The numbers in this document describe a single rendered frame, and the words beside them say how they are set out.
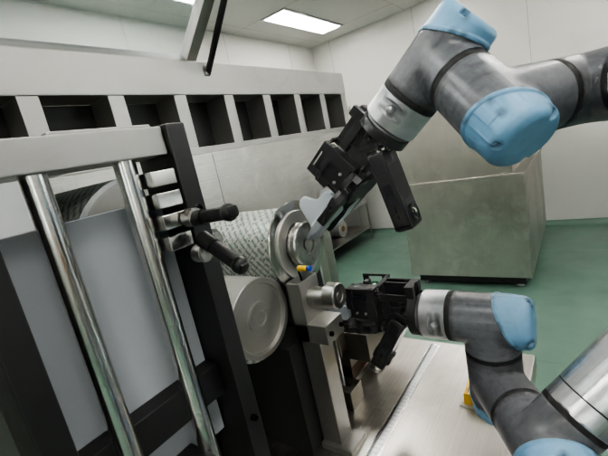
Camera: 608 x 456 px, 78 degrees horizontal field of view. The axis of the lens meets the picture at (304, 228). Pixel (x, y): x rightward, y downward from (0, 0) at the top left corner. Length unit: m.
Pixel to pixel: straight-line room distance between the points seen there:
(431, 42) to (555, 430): 0.44
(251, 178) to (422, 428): 0.69
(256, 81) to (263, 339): 0.76
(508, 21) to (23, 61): 4.73
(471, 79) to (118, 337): 0.39
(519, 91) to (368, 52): 5.15
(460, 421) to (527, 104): 0.54
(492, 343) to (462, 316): 0.05
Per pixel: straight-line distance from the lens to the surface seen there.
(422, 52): 0.48
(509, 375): 0.62
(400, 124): 0.49
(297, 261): 0.60
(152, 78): 0.91
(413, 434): 0.75
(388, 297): 0.63
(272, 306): 0.59
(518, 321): 0.57
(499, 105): 0.41
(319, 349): 0.63
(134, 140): 0.31
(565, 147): 5.00
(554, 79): 0.46
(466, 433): 0.75
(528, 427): 0.54
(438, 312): 0.60
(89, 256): 0.31
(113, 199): 0.44
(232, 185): 0.98
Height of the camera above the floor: 1.40
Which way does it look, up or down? 11 degrees down
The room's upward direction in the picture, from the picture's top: 12 degrees counter-clockwise
